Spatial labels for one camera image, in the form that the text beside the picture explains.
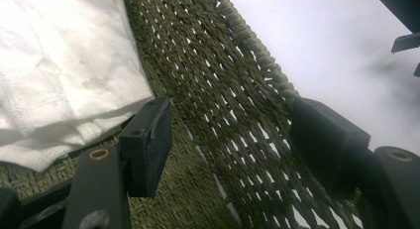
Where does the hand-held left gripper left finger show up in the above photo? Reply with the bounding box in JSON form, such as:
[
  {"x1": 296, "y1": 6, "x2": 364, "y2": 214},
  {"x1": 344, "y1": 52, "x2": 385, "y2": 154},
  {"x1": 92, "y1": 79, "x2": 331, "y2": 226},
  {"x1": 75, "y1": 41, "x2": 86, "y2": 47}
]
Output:
[{"x1": 118, "y1": 95, "x2": 173, "y2": 198}]

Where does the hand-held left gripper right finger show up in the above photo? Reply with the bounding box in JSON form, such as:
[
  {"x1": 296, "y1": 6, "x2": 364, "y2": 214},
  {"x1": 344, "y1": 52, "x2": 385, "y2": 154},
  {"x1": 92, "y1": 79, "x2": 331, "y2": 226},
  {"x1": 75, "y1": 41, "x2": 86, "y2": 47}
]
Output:
[{"x1": 288, "y1": 96, "x2": 377, "y2": 200}]

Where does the white baby romper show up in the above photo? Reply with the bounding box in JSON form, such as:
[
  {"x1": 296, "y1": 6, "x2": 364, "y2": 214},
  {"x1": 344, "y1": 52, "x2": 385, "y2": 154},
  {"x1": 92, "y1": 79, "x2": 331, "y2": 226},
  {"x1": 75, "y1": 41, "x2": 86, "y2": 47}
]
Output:
[{"x1": 0, "y1": 0, "x2": 156, "y2": 173}]

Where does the green woven basket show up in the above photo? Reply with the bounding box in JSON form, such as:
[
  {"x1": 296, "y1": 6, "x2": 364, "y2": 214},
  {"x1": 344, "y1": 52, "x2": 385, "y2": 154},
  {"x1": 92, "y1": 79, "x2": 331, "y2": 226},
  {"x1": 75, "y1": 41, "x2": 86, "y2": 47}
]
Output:
[{"x1": 0, "y1": 0, "x2": 365, "y2": 229}]

